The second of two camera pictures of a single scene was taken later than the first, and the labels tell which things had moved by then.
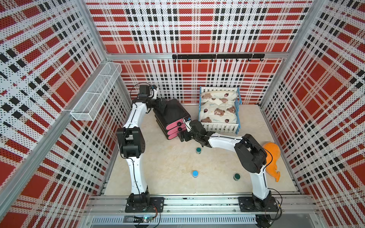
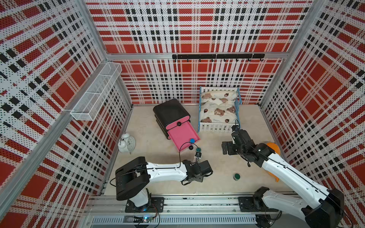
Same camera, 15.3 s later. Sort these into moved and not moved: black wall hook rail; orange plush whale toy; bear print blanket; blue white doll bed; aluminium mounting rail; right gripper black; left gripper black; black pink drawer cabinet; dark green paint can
Moved: left gripper black; right gripper black; black pink drawer cabinet
Not moved: bear print blanket; blue white doll bed; orange plush whale toy; black wall hook rail; dark green paint can; aluminium mounting rail
